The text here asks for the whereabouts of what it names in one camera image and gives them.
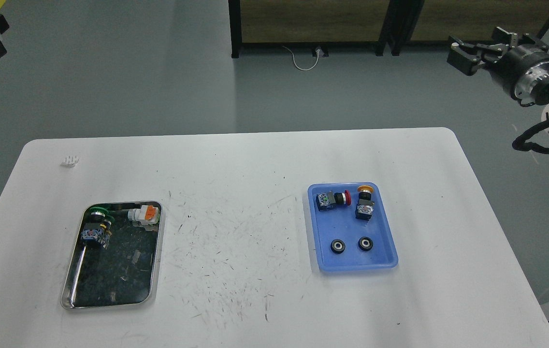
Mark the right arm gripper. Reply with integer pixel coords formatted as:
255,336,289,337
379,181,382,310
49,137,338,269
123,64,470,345
447,27,549,101

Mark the black gear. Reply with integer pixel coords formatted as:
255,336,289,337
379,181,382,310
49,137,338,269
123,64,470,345
358,236,374,251
330,239,346,255

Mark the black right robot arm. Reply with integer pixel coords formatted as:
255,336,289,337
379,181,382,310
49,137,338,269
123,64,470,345
447,27,549,155

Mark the blue plastic tray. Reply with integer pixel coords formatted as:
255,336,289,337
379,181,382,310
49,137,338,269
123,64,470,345
307,182,399,272

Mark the silver metal tray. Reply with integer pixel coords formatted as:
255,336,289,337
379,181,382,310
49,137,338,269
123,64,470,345
60,201,164,310

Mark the wooden cabinet right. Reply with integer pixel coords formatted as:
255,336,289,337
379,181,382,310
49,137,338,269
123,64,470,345
389,0,549,56

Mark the wooden cabinet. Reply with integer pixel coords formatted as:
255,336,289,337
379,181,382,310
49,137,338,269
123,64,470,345
228,0,398,58
389,0,549,56

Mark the small white plastic part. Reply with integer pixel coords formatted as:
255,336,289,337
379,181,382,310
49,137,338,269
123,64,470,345
60,156,80,168

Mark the wooden cabinet left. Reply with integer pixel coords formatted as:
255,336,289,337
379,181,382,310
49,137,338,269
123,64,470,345
228,0,398,58

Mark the white orange connector block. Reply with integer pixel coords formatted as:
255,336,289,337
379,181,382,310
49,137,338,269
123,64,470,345
127,205,160,230

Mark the white cable on floor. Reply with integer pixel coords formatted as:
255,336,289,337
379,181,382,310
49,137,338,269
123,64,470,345
282,45,328,72

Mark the yellow push button switch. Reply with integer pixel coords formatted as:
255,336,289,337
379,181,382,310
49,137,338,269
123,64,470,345
355,185,376,221

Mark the green push button switch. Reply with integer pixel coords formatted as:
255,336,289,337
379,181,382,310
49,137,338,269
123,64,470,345
79,206,115,249

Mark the red push button switch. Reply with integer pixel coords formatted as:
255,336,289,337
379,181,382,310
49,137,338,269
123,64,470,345
315,190,351,211

